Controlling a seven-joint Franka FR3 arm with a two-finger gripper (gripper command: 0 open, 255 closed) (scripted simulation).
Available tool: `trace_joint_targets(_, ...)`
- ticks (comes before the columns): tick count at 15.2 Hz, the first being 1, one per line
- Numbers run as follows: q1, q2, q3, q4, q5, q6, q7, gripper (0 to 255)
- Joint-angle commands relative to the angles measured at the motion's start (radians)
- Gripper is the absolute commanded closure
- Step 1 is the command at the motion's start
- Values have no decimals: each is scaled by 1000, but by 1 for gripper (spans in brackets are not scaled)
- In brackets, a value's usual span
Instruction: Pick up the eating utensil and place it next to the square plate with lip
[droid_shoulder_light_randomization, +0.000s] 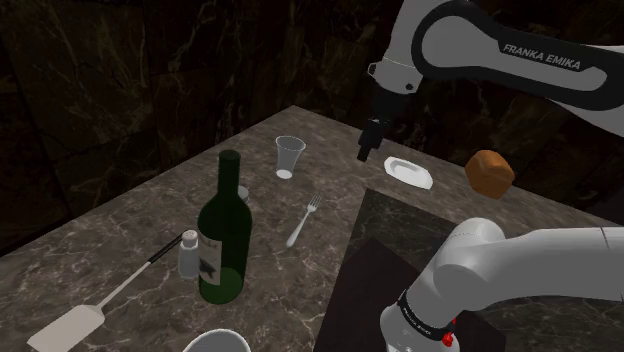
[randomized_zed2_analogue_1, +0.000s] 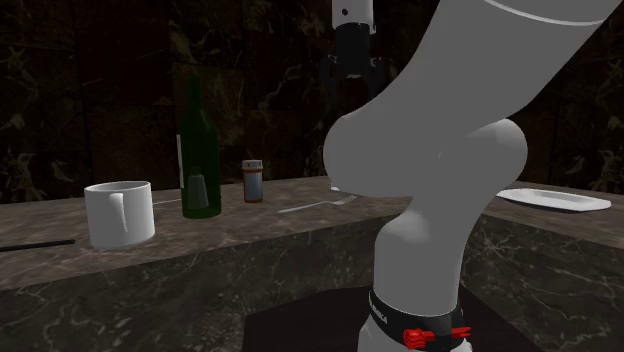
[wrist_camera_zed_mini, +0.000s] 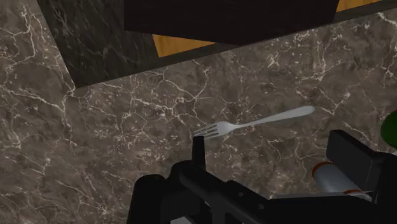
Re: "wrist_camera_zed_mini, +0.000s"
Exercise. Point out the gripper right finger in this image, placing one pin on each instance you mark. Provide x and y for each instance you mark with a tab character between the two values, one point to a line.
353	155

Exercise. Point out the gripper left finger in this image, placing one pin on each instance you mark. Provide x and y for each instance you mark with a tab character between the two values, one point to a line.
198	155

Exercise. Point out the white cylinder with orange bands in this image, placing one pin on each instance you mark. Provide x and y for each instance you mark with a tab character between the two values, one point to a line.
333	180

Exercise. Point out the silver fork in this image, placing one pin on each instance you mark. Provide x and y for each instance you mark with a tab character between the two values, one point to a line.
228	126

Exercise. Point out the dark green round object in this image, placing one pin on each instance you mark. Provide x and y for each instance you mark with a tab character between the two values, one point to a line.
390	130

